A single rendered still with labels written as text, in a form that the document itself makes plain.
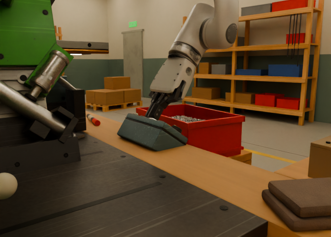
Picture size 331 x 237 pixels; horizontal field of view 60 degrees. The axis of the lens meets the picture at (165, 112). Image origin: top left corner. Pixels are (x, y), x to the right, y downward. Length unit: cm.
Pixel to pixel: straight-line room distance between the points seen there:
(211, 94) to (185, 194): 634
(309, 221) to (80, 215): 25
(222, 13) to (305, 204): 49
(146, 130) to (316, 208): 37
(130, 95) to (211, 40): 648
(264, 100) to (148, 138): 538
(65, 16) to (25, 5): 993
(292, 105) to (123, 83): 408
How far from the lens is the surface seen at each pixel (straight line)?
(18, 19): 62
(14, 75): 60
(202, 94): 688
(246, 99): 619
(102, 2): 1128
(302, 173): 67
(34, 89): 55
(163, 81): 72
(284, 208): 36
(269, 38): 652
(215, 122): 82
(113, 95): 678
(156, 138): 58
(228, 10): 72
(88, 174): 48
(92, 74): 1081
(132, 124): 66
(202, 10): 79
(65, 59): 57
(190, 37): 75
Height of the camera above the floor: 107
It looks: 10 degrees down
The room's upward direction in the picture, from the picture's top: straight up
